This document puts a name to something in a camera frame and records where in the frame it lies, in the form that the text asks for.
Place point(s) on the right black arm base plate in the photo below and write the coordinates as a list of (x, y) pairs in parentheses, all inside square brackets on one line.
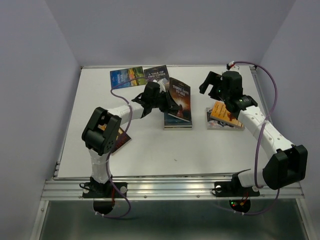
[(237, 190)]

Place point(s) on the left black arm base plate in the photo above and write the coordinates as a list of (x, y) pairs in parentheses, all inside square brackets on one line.
[(94, 190)]

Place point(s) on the floral cover white book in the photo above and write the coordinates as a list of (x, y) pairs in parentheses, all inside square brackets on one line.
[(215, 124)]

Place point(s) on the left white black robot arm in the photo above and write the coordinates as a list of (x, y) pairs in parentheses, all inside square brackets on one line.
[(101, 134)]

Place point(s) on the white table board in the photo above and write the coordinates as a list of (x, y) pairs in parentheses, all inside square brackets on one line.
[(152, 150)]

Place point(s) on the dark red orange book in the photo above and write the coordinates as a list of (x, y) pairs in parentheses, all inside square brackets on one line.
[(121, 140)]

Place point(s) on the Nineteen Eighty-Four blue book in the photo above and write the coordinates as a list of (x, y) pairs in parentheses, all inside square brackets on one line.
[(173, 122)]

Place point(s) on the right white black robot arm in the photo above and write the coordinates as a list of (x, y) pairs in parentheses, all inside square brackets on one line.
[(287, 162)]

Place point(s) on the Three Days to See book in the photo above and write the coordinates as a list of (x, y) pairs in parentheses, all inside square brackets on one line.
[(181, 94)]

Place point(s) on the aluminium front rail frame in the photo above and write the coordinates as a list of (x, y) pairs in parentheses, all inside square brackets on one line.
[(170, 207)]

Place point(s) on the Tale of Two Cities book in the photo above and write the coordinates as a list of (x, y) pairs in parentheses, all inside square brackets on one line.
[(157, 73)]

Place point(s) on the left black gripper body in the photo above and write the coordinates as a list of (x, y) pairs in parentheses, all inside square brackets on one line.
[(160, 101)]

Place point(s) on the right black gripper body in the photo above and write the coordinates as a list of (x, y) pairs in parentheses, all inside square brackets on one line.
[(220, 93)]

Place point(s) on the Animal Farm blue book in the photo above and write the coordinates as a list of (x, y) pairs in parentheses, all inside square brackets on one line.
[(127, 77)]

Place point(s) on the orange Huckleberry Finn book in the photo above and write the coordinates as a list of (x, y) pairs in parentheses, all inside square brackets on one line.
[(220, 113)]

